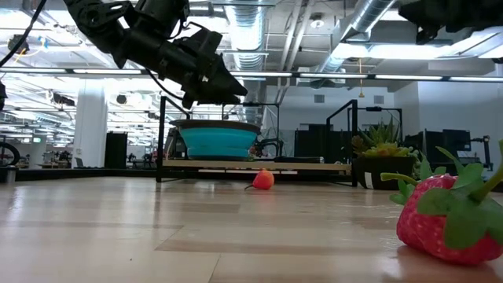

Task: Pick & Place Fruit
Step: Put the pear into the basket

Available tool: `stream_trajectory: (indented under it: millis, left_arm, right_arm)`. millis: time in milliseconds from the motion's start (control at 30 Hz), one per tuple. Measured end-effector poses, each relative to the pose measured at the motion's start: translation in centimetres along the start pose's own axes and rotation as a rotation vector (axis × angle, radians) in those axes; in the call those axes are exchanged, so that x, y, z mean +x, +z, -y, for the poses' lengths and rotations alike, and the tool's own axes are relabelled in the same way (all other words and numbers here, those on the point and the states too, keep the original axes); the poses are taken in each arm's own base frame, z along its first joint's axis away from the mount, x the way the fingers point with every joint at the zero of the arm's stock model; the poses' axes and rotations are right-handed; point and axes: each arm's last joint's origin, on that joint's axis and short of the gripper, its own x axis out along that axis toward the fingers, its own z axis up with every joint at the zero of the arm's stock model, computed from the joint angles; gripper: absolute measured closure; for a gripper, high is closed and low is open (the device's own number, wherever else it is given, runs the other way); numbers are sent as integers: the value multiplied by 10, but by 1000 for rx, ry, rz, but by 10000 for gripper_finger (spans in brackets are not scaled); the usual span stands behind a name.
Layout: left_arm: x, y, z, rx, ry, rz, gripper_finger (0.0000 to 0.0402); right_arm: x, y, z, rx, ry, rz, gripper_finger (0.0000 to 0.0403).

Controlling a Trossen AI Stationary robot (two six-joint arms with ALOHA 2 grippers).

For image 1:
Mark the black wheel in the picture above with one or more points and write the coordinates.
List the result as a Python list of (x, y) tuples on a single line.
[(8, 153)]

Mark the small orange toy fruit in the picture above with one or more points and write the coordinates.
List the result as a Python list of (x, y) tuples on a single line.
[(264, 179)]

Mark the black tube stand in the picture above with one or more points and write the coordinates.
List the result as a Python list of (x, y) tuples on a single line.
[(355, 129), (161, 133)]

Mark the long ceiling light strip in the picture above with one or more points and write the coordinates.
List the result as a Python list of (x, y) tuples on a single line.
[(353, 76)]

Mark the blue collapsible colander grey rim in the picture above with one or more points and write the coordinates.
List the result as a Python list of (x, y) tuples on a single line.
[(216, 141)]

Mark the black speaker cabinet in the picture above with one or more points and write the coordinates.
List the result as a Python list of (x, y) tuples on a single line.
[(116, 149)]

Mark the black background robot arm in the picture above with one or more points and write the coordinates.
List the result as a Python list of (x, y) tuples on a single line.
[(269, 144)]

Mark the grey cylinder bin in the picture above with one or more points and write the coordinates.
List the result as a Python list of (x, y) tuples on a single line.
[(10, 175)]

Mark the red toy strawberry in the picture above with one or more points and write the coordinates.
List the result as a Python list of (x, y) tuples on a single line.
[(432, 228)]

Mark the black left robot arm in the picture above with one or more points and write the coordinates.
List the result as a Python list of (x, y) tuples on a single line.
[(145, 43)]

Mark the silver ventilation duct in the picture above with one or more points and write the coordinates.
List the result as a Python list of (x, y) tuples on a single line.
[(247, 39)]

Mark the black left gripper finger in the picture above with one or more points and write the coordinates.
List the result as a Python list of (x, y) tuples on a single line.
[(220, 100), (228, 84)]

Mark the black metal table frame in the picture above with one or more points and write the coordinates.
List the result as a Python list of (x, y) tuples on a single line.
[(59, 173)]

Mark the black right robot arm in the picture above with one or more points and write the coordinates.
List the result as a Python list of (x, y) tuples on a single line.
[(452, 15)]

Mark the black monitor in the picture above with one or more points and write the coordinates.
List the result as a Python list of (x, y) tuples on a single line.
[(452, 143)]

